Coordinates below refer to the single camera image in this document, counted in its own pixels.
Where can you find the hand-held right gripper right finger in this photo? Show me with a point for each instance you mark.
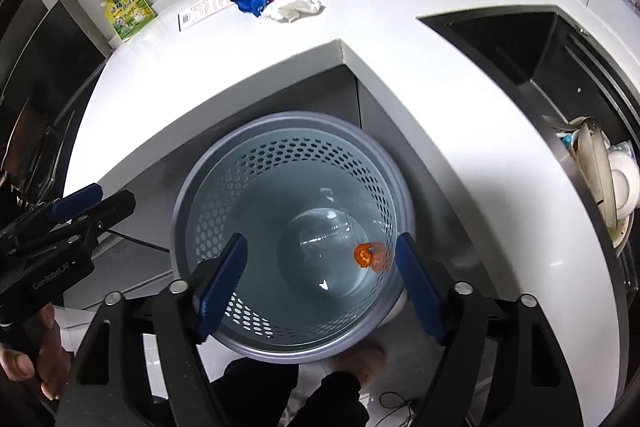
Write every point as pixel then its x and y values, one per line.
pixel 420 287

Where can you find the blue glove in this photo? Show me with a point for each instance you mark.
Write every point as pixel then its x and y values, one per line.
pixel 252 2

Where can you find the white paper towel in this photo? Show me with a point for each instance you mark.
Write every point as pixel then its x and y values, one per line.
pixel 292 8

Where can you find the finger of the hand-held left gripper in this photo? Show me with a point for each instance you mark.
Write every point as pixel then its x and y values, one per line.
pixel 115 208
pixel 75 203

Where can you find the person's dark trouser leg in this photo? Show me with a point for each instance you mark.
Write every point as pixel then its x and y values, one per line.
pixel 300 392

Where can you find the clear plastic bottle orange cap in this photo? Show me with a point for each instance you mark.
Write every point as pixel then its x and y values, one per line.
pixel 320 252

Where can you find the person's left hand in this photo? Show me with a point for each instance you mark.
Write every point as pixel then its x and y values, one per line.
pixel 50 352

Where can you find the pink printed paper label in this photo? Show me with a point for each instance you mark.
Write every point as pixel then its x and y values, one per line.
pixel 205 9

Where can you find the stack of white dishes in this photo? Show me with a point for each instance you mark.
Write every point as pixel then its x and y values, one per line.
pixel 612 182

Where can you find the black stovetop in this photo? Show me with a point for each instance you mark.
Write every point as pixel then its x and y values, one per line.
pixel 35 57

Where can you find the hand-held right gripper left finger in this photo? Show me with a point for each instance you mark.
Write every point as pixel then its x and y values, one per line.
pixel 222 279

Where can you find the steel sink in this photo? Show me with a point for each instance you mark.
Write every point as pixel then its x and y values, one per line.
pixel 510 42

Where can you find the person's foot in slipper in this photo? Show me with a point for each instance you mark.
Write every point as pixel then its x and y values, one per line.
pixel 367 362

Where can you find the green yellow pouch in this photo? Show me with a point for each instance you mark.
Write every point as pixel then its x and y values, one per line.
pixel 130 9

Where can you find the grey perforated wastebasket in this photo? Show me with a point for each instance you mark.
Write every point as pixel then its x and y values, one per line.
pixel 260 157

